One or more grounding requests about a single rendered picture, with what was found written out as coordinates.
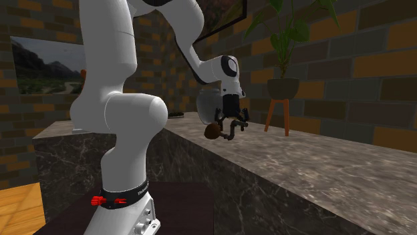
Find black framed wall picture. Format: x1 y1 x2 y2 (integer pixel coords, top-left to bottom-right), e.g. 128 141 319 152
194 0 248 44

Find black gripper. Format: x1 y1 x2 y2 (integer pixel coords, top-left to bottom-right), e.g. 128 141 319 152
214 93 251 142

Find dark maroon robot stand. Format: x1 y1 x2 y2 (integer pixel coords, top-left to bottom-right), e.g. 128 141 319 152
32 181 215 235

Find potted plant on wooden stand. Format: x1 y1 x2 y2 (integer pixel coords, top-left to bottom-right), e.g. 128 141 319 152
243 0 341 137

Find mountain landscape wall picture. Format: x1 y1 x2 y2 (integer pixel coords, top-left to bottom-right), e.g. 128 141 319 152
10 35 88 95

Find brown round wooden spoon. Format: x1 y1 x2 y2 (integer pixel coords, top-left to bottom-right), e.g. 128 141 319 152
204 124 229 140

